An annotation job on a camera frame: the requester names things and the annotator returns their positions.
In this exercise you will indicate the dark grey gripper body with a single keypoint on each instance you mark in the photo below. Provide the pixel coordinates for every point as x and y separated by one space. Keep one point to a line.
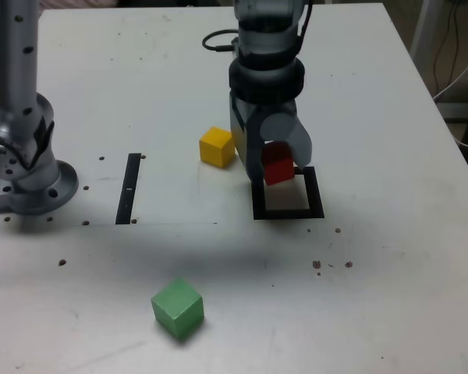
277 107

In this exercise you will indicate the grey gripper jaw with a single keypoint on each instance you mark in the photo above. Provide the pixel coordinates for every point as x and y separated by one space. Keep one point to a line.
249 156
296 136

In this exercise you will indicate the red cube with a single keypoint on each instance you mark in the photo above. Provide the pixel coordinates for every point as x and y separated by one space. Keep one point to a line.
279 171

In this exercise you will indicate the yellow cube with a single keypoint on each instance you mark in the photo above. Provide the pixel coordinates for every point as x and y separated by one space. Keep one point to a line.
216 150

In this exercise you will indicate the green cube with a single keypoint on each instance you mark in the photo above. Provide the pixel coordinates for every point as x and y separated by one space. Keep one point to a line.
177 308

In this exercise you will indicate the black tape square outline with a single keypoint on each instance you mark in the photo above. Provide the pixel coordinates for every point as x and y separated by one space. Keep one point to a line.
288 214

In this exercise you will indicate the black tape strip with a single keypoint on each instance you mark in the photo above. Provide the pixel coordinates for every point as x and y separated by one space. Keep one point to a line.
128 175

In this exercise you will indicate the white frame leg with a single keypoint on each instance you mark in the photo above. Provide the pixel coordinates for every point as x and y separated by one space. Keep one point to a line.
421 27

